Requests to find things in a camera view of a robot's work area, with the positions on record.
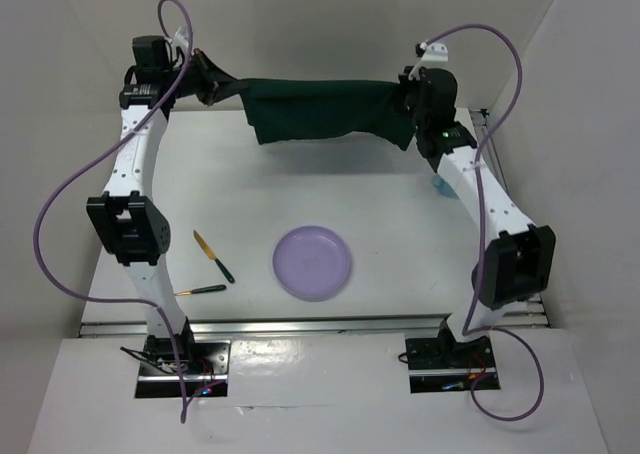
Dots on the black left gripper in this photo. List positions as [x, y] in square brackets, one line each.
[208, 75]

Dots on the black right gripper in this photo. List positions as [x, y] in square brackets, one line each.
[412, 77]

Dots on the dark green cloth placemat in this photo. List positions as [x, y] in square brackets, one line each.
[295, 110]

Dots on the light blue mug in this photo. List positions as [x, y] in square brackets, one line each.
[443, 187]

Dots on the gold knife green handle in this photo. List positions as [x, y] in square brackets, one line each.
[207, 250]

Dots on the lilac plastic plate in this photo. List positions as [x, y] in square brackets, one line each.
[312, 263]

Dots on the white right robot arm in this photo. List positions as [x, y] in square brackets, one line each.
[515, 254]

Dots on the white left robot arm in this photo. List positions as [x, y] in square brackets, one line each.
[128, 223]

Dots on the gold fork green handle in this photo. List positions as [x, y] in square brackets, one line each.
[203, 290]

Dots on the aluminium rail frame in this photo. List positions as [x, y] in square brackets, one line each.
[412, 248]

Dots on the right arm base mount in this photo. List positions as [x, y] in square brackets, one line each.
[432, 369]

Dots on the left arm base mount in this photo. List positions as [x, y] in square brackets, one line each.
[205, 375]

